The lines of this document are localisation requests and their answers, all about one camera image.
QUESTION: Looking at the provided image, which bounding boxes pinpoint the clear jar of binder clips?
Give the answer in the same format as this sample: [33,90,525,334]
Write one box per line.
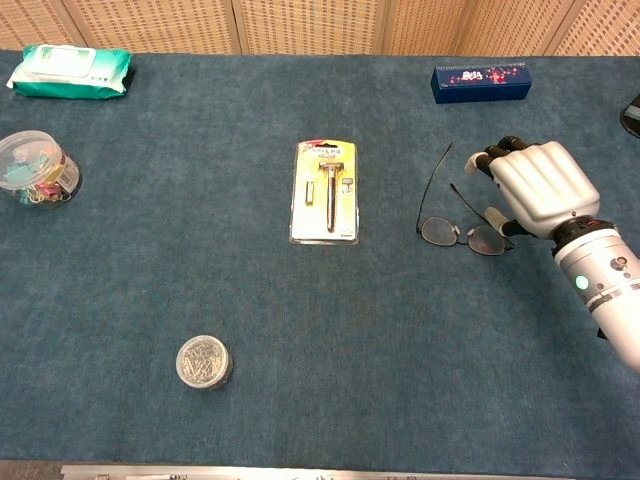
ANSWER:
[0,130,84,211]

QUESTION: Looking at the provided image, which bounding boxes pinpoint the woven wicker folding screen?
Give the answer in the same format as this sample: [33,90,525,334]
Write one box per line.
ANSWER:
[0,0,640,58]

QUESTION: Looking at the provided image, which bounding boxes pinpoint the green white wet wipes pack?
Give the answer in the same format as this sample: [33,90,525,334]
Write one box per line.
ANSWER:
[6,43,135,100]

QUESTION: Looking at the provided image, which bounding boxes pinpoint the long dark blue printed box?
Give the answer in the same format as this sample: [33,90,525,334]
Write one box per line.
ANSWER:
[431,60,533,105]

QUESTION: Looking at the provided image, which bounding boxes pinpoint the thin black-framed eyeglasses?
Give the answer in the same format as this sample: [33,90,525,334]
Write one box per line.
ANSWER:
[415,141,517,258]

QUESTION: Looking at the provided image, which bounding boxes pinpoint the yellow razor blister pack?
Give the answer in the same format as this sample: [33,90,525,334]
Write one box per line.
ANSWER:
[288,139,362,247]

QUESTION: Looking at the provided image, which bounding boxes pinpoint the silver metal rail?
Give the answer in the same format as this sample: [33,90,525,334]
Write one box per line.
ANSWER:
[59,464,576,480]

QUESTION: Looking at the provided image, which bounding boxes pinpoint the black rounded case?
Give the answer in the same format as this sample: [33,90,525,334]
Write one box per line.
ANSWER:
[619,92,640,139]

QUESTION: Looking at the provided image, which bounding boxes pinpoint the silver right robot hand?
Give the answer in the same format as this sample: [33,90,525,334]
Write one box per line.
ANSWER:
[464,135,602,241]

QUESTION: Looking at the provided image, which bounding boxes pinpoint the teal felt table cloth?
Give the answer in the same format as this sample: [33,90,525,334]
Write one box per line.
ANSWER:
[0,48,640,474]

